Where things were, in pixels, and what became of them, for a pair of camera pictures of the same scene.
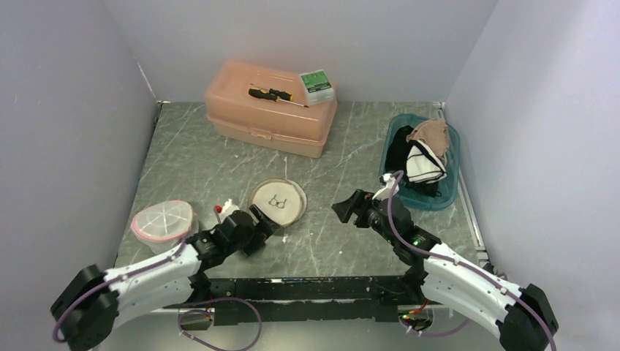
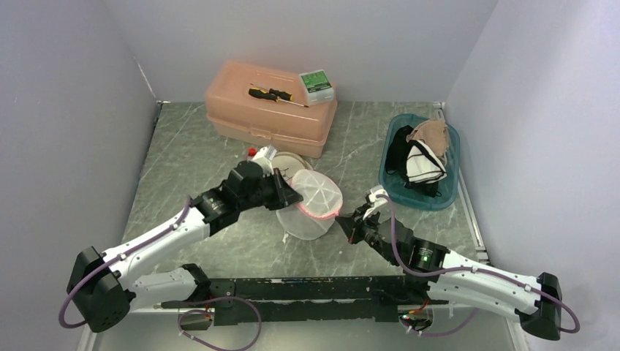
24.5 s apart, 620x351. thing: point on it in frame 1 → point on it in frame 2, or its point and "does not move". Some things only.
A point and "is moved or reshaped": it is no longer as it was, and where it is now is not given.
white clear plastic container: (281, 199) is moved or reshaped
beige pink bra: (434, 133) does not move
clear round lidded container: (163, 226) → (314, 217)
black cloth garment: (396, 160) does not move
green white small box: (317, 88) does not move
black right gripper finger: (346, 208) → (351, 227)
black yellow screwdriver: (273, 94) does not move
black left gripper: (262, 230) → (285, 195)
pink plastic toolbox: (295, 130) does not move
